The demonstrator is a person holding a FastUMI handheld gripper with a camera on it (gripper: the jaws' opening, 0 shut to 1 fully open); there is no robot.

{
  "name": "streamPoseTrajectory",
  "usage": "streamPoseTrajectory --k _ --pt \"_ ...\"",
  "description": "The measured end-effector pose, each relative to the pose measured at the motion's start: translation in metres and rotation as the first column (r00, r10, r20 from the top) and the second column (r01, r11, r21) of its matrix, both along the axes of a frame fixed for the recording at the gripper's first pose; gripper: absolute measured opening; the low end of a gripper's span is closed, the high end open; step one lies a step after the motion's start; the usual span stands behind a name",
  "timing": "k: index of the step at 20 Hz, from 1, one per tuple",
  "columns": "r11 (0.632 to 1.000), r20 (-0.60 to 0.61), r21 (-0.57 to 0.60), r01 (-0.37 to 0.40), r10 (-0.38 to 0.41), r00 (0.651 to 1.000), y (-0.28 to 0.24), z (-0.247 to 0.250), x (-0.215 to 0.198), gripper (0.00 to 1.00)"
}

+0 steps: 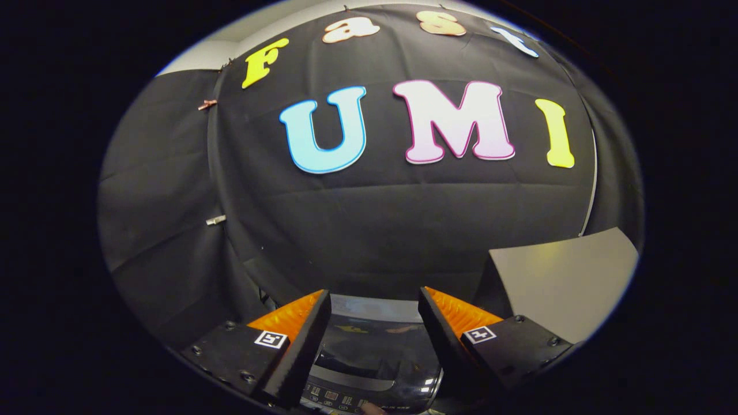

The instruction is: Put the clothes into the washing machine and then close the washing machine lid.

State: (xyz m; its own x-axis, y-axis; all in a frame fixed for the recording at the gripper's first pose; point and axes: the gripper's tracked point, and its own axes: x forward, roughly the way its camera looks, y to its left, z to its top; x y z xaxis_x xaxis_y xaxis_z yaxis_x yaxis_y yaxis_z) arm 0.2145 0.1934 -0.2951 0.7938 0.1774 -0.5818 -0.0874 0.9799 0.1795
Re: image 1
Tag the white frame pole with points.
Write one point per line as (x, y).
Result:
(592, 184)

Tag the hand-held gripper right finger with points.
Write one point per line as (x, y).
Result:
(441, 340)

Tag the black backdrop cloth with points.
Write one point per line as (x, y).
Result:
(375, 219)

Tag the silver clip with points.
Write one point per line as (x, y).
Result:
(215, 220)

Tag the copper clip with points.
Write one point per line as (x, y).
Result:
(207, 104)

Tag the grey washing machine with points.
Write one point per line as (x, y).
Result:
(340, 397)

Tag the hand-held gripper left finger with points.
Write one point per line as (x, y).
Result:
(308, 346)

